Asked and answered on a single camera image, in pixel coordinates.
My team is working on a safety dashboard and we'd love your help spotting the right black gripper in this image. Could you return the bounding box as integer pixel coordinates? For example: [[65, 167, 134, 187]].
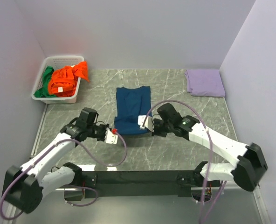
[[147, 119, 173, 138]]

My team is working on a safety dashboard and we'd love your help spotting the blue t shirt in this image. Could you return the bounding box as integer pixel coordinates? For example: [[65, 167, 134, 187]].
[[114, 86, 151, 136]]

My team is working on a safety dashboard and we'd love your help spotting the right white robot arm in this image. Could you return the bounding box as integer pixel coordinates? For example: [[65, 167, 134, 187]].
[[151, 103, 268, 192]]

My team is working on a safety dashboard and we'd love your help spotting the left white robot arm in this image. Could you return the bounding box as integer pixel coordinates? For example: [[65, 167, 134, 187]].
[[1, 108, 117, 214]]

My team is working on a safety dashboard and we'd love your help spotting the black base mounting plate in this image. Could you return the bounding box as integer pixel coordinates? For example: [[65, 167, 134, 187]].
[[63, 170, 222, 203]]

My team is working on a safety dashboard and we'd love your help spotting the orange t shirt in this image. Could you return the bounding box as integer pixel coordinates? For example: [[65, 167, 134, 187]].
[[48, 61, 90, 98]]

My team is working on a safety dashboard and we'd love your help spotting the folded purple t shirt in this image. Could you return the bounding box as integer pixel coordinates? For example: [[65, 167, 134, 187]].
[[184, 69, 225, 98]]

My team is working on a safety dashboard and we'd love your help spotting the green t shirt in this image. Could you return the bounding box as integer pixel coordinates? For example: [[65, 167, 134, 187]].
[[34, 66, 56, 98]]

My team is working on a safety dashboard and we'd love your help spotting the white plastic laundry basket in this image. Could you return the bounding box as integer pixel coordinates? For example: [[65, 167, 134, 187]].
[[32, 56, 89, 104]]

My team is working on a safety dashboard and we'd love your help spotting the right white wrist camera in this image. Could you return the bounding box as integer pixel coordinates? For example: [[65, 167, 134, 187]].
[[138, 115, 154, 132]]

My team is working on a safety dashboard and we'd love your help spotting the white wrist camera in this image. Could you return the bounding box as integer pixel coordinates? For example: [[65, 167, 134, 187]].
[[138, 115, 154, 132], [105, 128, 118, 144]]

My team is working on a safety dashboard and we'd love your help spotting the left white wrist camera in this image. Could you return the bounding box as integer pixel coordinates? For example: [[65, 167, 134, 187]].
[[105, 128, 118, 144]]

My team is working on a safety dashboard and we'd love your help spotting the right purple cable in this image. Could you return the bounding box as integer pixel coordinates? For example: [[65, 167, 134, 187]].
[[145, 99, 228, 224]]

